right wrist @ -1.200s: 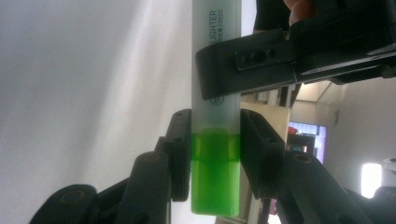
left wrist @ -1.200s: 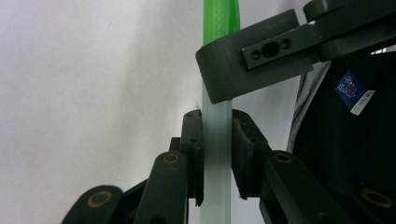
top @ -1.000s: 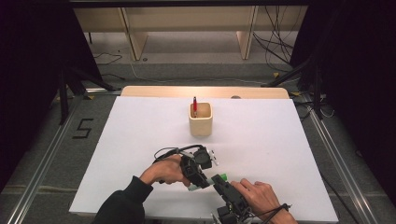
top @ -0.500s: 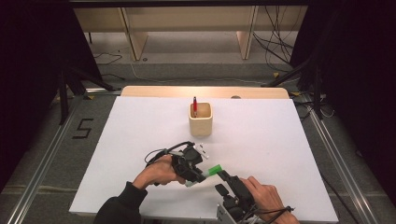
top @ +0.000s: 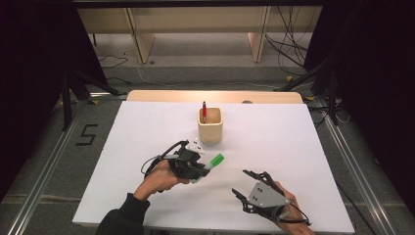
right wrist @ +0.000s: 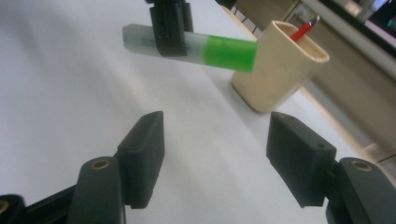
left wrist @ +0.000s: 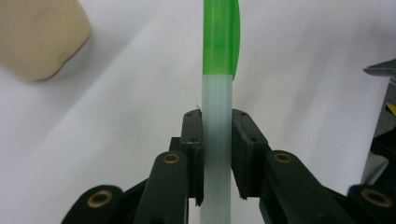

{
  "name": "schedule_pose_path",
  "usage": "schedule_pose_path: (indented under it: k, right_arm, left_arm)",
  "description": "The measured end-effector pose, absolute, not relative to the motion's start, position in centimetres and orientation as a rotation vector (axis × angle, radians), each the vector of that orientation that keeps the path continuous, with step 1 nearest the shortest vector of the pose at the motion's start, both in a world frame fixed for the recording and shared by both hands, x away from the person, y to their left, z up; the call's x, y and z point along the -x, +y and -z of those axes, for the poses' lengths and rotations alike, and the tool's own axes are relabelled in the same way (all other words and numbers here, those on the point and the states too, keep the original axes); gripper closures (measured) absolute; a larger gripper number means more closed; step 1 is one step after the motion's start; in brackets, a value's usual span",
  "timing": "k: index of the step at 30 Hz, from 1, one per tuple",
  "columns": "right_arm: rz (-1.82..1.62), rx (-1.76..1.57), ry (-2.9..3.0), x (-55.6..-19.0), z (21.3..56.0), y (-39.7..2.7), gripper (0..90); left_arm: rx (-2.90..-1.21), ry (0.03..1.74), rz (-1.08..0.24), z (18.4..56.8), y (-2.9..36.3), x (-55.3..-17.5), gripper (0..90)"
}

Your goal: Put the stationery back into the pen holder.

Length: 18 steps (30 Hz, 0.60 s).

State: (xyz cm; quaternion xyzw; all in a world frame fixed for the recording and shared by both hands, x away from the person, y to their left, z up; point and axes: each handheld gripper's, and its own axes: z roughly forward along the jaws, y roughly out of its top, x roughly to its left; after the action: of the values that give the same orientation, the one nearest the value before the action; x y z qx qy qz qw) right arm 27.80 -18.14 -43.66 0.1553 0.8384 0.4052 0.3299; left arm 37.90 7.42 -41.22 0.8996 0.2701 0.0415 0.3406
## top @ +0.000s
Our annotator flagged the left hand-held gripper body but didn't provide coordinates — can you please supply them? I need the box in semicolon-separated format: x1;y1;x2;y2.
167;138;210;180

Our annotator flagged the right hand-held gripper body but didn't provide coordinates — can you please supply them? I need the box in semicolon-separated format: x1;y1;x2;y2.
243;180;294;224

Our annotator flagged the green marker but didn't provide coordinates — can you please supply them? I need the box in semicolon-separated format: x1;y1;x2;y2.
190;153;226;184

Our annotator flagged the beige square cup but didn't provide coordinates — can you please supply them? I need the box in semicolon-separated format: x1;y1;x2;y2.
197;107;224;144

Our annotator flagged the person's left hand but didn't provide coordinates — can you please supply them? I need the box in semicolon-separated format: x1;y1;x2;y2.
132;159;191;202

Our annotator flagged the person's right hand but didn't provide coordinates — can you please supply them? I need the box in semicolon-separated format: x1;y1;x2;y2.
272;180;316;235

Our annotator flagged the light wooden table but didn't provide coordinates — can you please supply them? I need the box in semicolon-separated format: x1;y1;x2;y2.
125;89;304;105

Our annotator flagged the black metal stand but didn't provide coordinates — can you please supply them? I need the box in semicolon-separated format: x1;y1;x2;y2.
60;64;128;132
273;58;341;126

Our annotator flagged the light wooden background desk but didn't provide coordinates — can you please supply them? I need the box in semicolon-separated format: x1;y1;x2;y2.
77;6;324;65

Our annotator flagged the black curtain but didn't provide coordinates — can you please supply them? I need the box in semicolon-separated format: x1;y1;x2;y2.
0;0;109;204
302;0;415;210

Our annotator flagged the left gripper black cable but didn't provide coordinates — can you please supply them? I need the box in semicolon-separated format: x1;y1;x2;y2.
140;139;191;179

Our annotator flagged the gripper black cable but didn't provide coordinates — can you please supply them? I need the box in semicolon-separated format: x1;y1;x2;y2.
140;139;191;179
279;201;313;227

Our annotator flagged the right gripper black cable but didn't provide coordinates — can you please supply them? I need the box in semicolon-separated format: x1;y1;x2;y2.
279;201;313;227

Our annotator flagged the aluminium floor rail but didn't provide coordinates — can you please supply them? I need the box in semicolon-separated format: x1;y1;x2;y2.
5;97;94;235
317;97;397;235

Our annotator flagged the thin black floor cable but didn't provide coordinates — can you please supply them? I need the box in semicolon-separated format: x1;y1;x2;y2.
98;54;132;85

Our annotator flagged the bundle of black cables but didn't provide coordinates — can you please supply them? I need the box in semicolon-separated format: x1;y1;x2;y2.
263;5;311;77

